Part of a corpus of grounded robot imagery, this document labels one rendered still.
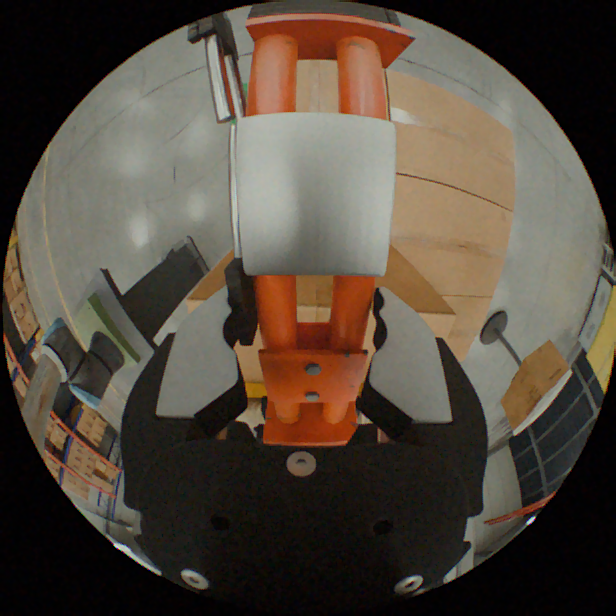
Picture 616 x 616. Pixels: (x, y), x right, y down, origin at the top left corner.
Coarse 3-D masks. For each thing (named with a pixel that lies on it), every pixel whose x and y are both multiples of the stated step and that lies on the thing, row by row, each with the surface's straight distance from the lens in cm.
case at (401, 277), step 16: (224, 256) 45; (400, 256) 54; (400, 272) 44; (416, 272) 46; (208, 288) 33; (304, 288) 31; (320, 288) 32; (400, 288) 37; (416, 288) 39; (432, 288) 41; (192, 304) 32; (304, 304) 28; (320, 304) 28; (416, 304) 34; (432, 304) 35; (304, 320) 29; (320, 320) 29; (368, 320) 30; (432, 320) 34; (448, 320) 36; (256, 336) 31; (368, 336) 31; (240, 352) 34; (256, 352) 33; (256, 368) 36
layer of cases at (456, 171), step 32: (320, 64) 76; (320, 96) 69; (416, 96) 79; (448, 96) 88; (416, 128) 73; (448, 128) 81; (480, 128) 93; (416, 160) 71; (448, 160) 77; (480, 160) 88; (512, 160) 105; (416, 192) 70; (448, 192) 76; (480, 192) 86; (512, 192) 102; (416, 224) 72; (448, 224) 78; (480, 224) 88; (416, 256) 75; (448, 256) 81; (480, 256) 92; (448, 288) 88; (480, 288) 99; (480, 320) 112
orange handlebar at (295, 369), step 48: (288, 48) 12; (336, 48) 13; (288, 96) 10; (384, 96) 11; (288, 288) 11; (336, 288) 11; (288, 336) 12; (336, 336) 12; (288, 384) 14; (336, 384) 14
